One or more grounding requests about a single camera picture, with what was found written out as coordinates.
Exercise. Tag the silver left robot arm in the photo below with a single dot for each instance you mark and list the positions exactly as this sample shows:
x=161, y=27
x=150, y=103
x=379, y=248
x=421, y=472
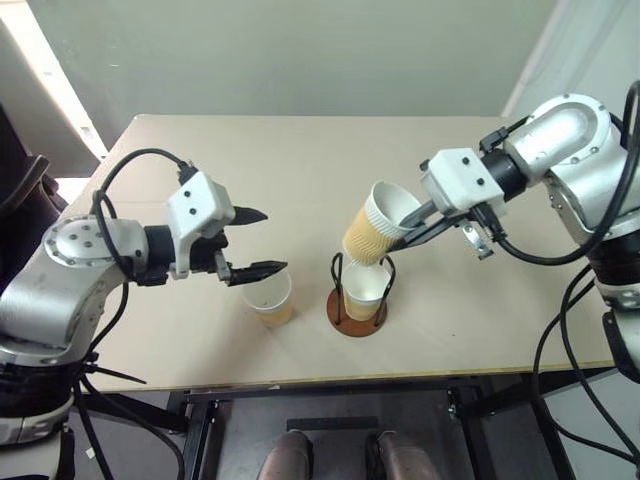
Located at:
x=55, y=295

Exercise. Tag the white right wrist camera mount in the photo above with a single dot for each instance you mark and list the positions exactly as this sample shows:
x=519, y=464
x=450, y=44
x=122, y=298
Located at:
x=460, y=180

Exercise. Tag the dark rounded shape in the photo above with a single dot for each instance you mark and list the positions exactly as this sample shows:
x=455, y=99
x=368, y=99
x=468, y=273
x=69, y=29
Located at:
x=287, y=457
x=405, y=457

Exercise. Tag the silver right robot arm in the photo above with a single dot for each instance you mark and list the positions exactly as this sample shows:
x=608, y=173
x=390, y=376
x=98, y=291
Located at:
x=565, y=140

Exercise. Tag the black metal table frame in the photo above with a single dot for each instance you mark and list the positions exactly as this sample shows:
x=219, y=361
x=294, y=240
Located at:
x=470, y=400

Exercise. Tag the ribbed tan paper cup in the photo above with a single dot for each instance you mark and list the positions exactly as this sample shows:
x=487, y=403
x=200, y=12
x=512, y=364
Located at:
x=272, y=306
x=370, y=232
x=362, y=292

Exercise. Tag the black zip tie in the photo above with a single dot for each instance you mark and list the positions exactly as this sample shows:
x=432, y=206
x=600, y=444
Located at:
x=117, y=376

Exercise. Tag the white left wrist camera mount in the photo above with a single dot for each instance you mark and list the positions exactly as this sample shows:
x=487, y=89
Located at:
x=200, y=200

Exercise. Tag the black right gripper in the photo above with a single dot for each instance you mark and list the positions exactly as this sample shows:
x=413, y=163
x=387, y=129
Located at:
x=482, y=217

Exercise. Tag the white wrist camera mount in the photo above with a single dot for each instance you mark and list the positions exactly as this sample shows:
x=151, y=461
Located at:
x=200, y=200
x=460, y=180

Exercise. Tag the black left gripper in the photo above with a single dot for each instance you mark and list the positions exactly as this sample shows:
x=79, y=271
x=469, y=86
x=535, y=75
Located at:
x=207, y=255

